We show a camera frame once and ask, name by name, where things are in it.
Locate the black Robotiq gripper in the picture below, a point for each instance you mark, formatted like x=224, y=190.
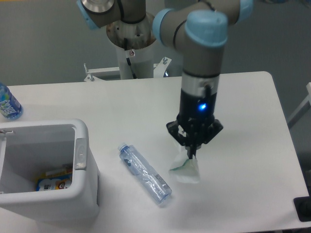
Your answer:
x=194, y=110

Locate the white paper bag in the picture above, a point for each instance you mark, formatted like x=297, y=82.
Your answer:
x=183, y=169

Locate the clear plastic bottle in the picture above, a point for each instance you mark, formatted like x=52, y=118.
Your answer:
x=156, y=187

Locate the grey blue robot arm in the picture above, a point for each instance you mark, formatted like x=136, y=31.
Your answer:
x=198, y=32

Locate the white trash can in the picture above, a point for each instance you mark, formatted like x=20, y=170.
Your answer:
x=30, y=148

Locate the black clamp at table corner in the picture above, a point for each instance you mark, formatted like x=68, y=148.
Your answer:
x=303, y=208

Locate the yellow blue snack wrapper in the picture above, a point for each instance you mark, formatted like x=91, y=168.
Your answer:
x=56, y=179

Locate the blue labelled water bottle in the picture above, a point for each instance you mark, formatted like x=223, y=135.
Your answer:
x=10, y=107

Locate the white middle frame bracket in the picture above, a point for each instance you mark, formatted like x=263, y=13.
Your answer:
x=160, y=69

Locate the white frame bracket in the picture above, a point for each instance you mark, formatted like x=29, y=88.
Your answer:
x=160, y=69
x=101, y=74

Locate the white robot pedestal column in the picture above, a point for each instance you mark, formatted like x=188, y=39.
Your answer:
x=134, y=47

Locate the white left frame bracket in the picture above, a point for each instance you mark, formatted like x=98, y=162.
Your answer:
x=101, y=74

